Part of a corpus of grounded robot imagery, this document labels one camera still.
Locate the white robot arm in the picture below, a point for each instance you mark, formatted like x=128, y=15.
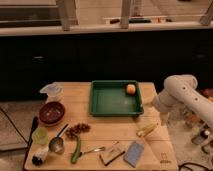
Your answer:
x=182, y=89

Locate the yellow banana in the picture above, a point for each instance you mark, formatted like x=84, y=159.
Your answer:
x=143, y=132

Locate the green plastic tray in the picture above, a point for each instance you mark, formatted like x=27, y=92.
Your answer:
x=108, y=98

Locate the orange round fruit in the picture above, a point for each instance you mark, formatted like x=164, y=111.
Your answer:
x=131, y=89

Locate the clear measuring cup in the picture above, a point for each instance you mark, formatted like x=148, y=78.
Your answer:
x=53, y=92

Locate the brown pine cone cluster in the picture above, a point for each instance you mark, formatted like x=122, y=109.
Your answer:
x=74, y=131

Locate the dark red bowl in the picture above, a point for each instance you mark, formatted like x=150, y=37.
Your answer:
x=51, y=113

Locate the metal spoon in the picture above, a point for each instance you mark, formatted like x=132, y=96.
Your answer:
x=92, y=151

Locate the wooden block with black edge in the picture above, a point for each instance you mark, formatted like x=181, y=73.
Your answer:
x=112, y=153

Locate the blue sponge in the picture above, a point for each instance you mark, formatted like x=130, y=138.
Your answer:
x=133, y=153

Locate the metal measuring cup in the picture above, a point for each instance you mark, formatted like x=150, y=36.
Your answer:
x=56, y=144

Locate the green cucumber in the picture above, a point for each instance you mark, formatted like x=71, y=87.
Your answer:
x=75, y=155

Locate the green plastic cup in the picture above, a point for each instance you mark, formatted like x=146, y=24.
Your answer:
x=40, y=136

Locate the black and white brush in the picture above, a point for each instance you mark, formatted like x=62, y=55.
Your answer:
x=40, y=156

